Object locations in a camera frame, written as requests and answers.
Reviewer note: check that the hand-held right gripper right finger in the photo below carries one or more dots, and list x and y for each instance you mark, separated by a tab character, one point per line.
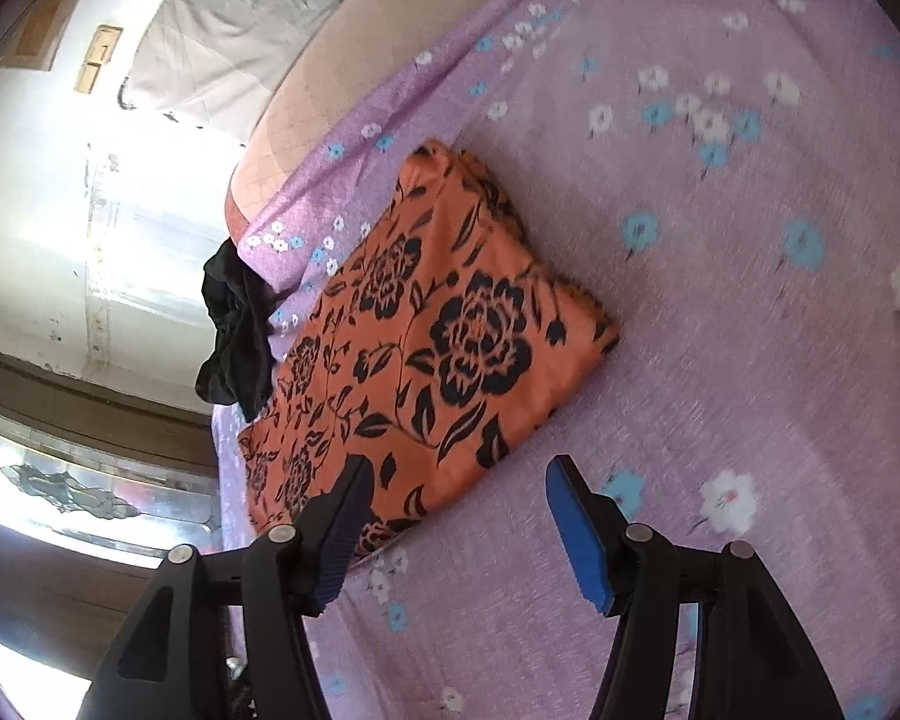
577	540

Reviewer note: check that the beige light switch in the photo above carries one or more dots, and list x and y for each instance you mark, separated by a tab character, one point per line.
97	60

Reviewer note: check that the brown stained glass door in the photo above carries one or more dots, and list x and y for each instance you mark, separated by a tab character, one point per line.
82	390

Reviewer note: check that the grey pillow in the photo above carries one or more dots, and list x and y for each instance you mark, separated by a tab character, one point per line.
232	22

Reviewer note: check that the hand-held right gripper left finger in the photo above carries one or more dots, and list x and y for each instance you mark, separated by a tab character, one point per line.
337	540

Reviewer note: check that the purple floral bed sheet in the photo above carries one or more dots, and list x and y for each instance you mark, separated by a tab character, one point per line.
720	352

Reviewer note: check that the orange black floral garment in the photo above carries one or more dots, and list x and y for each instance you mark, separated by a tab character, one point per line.
450	330

